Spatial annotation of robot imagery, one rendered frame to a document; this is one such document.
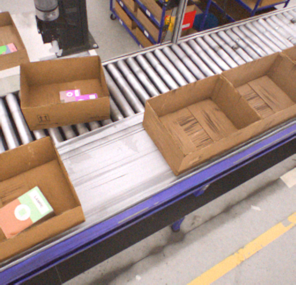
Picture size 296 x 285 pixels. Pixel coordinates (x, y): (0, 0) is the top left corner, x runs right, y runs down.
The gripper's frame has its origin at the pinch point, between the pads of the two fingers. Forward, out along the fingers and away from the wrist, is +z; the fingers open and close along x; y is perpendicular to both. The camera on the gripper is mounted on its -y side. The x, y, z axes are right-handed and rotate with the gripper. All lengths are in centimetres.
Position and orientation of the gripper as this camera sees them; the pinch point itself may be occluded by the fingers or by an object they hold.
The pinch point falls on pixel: (58, 48)
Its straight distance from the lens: 146.2
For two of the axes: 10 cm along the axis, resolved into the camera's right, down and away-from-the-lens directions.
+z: -1.5, 4.7, 8.7
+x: 4.8, 8.0, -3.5
